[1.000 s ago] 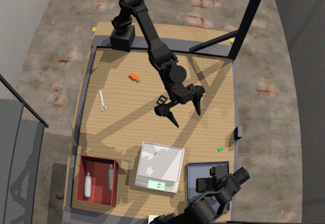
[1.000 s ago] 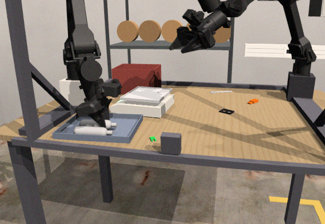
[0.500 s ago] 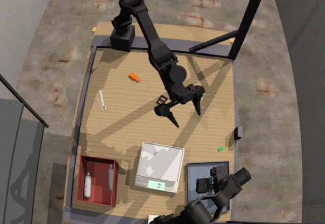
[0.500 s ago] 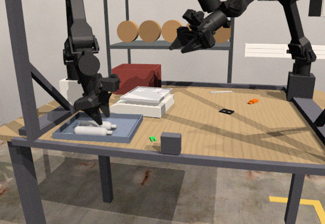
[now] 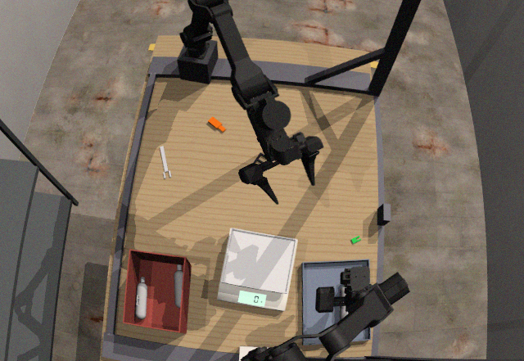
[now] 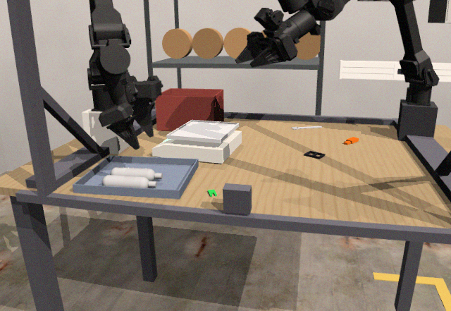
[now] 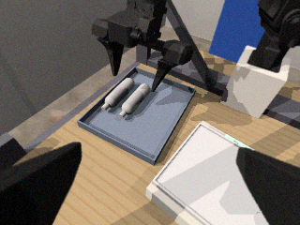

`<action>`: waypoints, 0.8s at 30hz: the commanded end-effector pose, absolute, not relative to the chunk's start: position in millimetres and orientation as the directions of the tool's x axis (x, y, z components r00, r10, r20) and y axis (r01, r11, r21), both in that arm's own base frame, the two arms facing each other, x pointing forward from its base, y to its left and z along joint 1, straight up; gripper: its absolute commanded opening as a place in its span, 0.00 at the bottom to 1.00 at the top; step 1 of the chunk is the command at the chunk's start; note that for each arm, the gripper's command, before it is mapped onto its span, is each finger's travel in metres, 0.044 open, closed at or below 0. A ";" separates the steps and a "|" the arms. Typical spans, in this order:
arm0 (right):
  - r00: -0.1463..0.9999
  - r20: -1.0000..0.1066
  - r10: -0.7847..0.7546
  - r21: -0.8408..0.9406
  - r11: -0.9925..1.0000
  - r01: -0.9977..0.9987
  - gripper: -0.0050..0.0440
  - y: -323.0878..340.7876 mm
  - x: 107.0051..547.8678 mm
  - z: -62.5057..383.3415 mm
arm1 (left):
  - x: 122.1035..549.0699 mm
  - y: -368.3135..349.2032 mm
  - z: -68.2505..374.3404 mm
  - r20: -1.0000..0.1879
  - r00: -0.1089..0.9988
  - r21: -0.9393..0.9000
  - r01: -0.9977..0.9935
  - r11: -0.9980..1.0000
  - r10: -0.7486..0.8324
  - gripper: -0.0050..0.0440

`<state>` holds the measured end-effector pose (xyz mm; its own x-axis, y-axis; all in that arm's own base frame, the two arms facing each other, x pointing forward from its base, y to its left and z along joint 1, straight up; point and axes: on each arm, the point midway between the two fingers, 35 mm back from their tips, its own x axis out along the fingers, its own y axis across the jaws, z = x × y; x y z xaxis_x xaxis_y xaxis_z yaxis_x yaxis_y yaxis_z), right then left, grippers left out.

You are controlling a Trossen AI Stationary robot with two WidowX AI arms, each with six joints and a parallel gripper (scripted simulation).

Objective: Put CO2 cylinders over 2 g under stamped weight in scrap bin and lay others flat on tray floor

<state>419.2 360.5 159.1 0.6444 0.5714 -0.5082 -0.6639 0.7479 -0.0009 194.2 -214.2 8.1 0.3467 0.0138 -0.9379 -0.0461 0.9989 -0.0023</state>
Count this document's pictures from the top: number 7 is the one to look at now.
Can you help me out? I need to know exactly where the dark grey metal post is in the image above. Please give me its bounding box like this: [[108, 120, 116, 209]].
[[136, 0, 217, 87]]

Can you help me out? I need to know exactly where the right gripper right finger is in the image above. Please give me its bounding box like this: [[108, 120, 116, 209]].
[[236, 147, 300, 225]]

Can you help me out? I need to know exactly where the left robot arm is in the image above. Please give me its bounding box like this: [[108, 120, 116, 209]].
[[107, 0, 300, 73]]

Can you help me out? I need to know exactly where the grey bottle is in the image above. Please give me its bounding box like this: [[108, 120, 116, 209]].
[[118, 83, 150, 119]]

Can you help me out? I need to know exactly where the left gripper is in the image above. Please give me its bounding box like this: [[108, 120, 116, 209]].
[[92, 0, 193, 92]]

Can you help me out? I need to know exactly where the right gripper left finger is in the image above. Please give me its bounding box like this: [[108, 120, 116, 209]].
[[0, 142, 82, 225]]

